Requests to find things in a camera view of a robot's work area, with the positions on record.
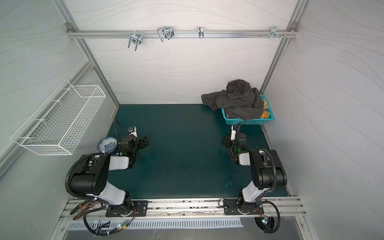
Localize dark grey pinstripe shirt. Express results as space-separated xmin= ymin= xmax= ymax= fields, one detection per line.
xmin=201 ymin=80 xmax=265 ymax=121

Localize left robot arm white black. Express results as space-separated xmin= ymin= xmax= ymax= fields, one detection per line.
xmin=65 ymin=135 xmax=149 ymax=212

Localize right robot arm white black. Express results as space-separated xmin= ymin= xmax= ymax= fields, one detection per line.
xmin=222 ymin=133 xmax=288 ymax=215

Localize blue white ceramic bowl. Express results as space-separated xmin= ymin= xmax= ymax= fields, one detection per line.
xmin=97 ymin=137 xmax=118 ymax=154

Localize teal plastic basket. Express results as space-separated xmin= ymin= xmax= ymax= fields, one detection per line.
xmin=222 ymin=107 xmax=275 ymax=125

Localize yellow patterned cloth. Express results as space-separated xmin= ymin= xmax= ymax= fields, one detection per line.
xmin=261 ymin=99 xmax=271 ymax=119

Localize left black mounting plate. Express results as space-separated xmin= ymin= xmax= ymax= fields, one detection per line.
xmin=106 ymin=201 xmax=148 ymax=218

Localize black mounting plate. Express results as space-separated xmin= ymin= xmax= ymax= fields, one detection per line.
xmin=106 ymin=201 xmax=148 ymax=218
xmin=219 ymin=199 xmax=264 ymax=216

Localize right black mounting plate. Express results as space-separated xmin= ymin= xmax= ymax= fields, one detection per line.
xmin=219 ymin=199 xmax=264 ymax=216

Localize orange black pliers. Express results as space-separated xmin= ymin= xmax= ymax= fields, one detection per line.
xmin=70 ymin=200 xmax=95 ymax=221

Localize black round fan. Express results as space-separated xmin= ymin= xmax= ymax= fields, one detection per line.
xmin=255 ymin=216 xmax=280 ymax=234

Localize metal double hook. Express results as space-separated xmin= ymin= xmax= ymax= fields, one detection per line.
xmin=157 ymin=26 xmax=175 ymax=42

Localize white wire basket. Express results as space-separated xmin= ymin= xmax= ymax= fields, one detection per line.
xmin=10 ymin=80 xmax=106 ymax=156

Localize white slotted cable duct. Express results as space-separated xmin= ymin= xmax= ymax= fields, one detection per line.
xmin=68 ymin=218 xmax=244 ymax=231

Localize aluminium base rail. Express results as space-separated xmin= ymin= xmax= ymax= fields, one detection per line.
xmin=59 ymin=197 xmax=307 ymax=221

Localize small metal ring hook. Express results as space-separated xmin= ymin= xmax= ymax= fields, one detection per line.
xmin=198 ymin=27 xmax=204 ymax=39

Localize metal bracket with bolts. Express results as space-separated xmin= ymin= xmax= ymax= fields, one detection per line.
xmin=260 ymin=27 xmax=287 ymax=39

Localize horizontal aluminium rail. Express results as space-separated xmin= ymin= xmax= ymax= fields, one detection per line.
xmin=67 ymin=29 xmax=298 ymax=39

